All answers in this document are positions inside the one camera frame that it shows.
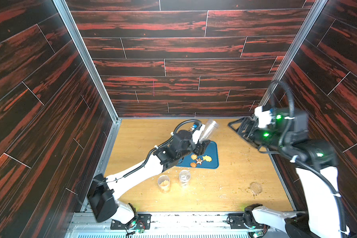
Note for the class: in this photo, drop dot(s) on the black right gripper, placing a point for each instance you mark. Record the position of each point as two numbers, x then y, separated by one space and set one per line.
246 129

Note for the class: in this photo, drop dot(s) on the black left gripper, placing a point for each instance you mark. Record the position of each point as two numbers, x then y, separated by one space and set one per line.
199 149

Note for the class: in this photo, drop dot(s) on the clear plastic cookie jar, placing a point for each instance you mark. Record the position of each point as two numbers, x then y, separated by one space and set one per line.
210 127

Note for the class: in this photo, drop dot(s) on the clear round jar lid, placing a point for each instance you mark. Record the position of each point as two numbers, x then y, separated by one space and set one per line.
256 188

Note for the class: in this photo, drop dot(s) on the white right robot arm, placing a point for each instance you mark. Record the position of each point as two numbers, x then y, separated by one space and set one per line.
284 131

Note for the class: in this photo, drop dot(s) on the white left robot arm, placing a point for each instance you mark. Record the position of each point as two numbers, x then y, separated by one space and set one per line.
189 137

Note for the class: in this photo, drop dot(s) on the clear empty plastic jar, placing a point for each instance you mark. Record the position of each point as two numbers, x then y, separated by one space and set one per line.
184 178

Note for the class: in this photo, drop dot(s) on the clear jar with yellow snacks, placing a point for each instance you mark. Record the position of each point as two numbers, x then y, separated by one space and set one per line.
164 184

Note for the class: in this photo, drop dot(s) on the brown star iced cookie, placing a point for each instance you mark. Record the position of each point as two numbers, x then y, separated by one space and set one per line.
199 161

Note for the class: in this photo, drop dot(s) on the blue plastic tray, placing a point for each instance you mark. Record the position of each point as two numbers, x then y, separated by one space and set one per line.
211 151

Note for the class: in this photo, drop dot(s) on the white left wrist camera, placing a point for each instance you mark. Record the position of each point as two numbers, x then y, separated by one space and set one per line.
196 132

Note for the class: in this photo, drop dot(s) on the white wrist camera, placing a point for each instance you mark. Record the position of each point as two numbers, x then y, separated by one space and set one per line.
196 132
265 116

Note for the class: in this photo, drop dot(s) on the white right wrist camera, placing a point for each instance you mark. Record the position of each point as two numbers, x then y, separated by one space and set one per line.
265 116

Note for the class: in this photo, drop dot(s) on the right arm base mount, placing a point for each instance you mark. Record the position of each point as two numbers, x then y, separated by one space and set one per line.
246 220

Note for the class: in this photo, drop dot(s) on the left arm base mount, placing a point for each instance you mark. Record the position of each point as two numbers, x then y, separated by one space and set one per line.
136 221

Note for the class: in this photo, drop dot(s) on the aluminium corner post right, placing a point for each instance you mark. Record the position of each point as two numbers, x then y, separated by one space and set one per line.
303 32

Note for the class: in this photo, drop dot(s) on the aluminium corner post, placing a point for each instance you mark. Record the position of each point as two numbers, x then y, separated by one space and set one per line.
303 32
78 41

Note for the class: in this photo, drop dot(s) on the aluminium corner post left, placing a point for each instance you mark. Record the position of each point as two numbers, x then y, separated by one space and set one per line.
78 41

